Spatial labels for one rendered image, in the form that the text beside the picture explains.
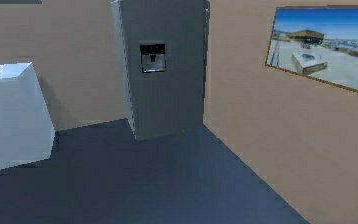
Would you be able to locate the white kitchen counter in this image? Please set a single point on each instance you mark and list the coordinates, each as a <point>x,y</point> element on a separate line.
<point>13,120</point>

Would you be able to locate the grey fridge with dispenser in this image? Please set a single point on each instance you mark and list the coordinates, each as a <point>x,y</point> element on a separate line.
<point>173,100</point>

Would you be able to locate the framed seaside picture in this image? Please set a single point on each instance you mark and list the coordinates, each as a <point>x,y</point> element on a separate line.
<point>323,46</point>

